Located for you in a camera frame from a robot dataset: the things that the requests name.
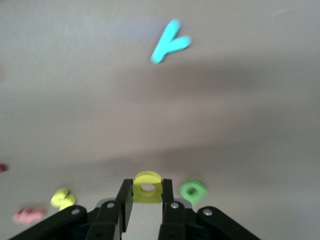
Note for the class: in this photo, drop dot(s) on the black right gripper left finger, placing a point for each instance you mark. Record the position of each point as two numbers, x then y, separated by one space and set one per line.
105 222

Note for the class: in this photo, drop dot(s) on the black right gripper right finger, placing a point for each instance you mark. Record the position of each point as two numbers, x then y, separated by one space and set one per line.
175 222

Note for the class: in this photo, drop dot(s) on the green foam letter b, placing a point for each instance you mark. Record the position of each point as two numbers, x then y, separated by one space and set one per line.
186 191

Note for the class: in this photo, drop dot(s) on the yellow foam letter a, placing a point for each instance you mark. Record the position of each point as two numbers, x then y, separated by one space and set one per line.
146 178

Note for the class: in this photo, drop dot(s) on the teal foam letter y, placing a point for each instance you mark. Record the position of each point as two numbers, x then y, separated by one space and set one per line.
166 47

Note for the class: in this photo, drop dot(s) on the yellow foam letter s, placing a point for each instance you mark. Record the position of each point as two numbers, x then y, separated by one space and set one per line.
62 198

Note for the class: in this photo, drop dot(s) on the pink foam letter f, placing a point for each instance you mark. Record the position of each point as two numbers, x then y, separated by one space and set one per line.
28 215

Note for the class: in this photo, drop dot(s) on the red foam letter l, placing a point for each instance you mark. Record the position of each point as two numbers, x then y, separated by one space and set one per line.
2 168

